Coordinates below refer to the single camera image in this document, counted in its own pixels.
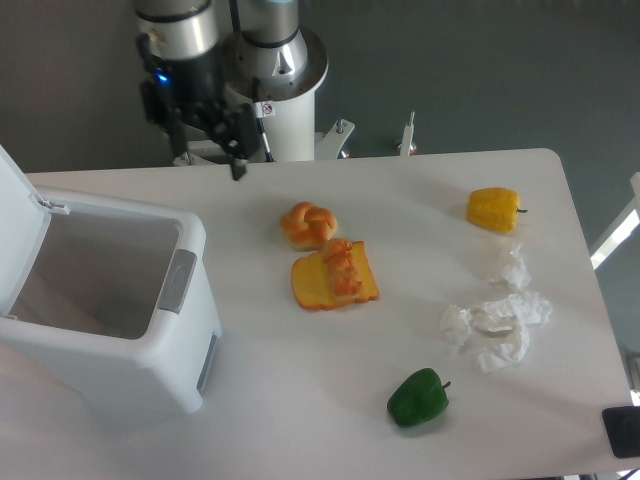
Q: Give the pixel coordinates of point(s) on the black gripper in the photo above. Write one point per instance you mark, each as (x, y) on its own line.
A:
(190, 92)

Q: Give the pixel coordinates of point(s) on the white trash can lid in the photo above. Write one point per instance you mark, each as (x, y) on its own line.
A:
(25, 219)

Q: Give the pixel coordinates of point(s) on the white trash can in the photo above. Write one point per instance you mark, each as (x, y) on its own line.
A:
(118, 304)

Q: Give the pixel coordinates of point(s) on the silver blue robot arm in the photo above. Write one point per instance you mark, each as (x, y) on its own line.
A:
(179, 46)

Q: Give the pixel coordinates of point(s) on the braided bread roll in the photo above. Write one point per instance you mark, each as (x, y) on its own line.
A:
(307, 226)

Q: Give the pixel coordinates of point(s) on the yellow toast slice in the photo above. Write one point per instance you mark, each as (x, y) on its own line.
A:
(311, 286)

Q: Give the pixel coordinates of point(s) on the orange croissant pastry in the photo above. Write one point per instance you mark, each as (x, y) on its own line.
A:
(342, 274)

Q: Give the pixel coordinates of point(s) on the yellow bell pepper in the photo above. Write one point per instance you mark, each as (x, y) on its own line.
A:
(496, 209)

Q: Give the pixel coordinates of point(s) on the small crumpled white paper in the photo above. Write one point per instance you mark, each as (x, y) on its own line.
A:
(454, 323)

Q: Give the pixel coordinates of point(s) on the upper crumpled white paper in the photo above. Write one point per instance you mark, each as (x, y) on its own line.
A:
(509, 268)

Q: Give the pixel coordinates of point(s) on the green bell pepper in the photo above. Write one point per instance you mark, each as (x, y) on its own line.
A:
(420, 398)

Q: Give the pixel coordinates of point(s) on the large crumpled white paper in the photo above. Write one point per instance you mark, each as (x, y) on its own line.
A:
(507, 322)

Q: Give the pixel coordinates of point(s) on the black device at table edge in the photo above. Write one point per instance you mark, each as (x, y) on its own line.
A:
(622, 428)

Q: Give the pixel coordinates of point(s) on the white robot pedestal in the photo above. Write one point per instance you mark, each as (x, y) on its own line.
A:
(282, 120)

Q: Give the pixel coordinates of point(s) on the white metal base frame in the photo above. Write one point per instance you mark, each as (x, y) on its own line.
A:
(328, 145)

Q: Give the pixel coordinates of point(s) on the white frame at right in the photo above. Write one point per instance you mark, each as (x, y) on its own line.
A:
(619, 230)

